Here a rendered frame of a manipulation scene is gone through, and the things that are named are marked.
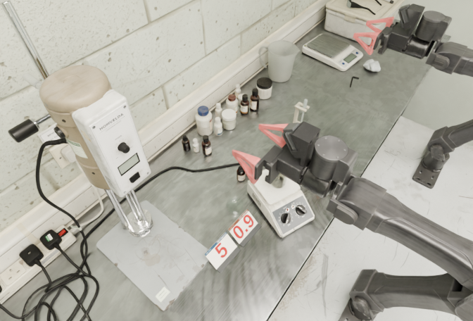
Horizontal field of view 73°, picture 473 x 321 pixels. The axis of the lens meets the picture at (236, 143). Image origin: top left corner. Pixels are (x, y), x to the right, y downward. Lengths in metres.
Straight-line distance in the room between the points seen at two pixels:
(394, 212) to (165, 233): 0.67
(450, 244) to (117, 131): 0.56
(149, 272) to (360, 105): 1.05
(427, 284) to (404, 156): 0.67
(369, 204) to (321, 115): 0.82
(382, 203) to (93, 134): 0.49
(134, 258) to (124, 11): 0.69
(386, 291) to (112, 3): 0.93
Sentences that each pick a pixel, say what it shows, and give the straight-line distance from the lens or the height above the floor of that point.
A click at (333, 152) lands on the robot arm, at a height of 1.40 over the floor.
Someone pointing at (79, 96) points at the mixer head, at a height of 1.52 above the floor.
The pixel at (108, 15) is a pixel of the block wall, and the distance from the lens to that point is 0.94.
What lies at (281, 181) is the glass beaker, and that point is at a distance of 0.98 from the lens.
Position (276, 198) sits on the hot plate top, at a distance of 0.99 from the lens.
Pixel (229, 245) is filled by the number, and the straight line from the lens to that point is 0.99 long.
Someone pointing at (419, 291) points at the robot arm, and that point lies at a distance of 0.76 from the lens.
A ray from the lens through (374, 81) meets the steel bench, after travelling 1.65.
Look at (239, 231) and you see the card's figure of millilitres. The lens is 1.00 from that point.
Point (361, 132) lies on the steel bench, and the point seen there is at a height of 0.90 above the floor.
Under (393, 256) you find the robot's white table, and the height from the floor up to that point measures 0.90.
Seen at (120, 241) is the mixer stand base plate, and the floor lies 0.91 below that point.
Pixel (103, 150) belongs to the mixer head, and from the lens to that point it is 0.55.
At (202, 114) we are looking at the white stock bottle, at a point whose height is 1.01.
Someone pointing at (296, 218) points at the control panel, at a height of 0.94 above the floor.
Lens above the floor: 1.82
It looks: 48 degrees down
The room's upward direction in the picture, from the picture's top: straight up
